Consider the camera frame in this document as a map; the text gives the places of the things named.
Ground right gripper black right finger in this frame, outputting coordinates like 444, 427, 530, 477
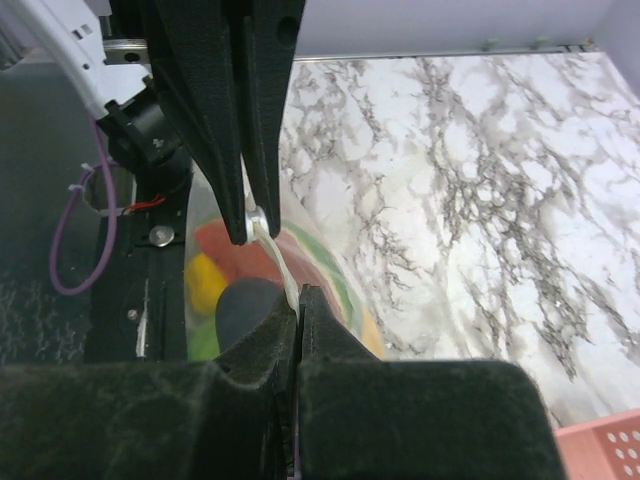
297, 286, 565, 479

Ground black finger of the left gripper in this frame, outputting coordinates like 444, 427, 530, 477
242, 1, 305, 236
142, 1, 247, 245

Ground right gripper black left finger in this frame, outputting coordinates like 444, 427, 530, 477
1, 302, 298, 479

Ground green round fruit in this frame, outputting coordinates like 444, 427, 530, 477
188, 318, 220, 361

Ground purple eggplant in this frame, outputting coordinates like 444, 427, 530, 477
215, 277, 284, 352

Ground clear zip top bag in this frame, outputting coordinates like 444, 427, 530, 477
184, 170, 385, 357

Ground yellow bell pepper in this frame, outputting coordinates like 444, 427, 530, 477
185, 253, 228, 315

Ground watermelon slice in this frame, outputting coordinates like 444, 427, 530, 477
193, 219, 364, 326

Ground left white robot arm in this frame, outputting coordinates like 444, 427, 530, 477
8, 1, 305, 245

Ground pink plastic basket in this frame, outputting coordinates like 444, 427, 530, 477
554, 409, 640, 480

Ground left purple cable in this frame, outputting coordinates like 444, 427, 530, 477
49, 117, 121, 296

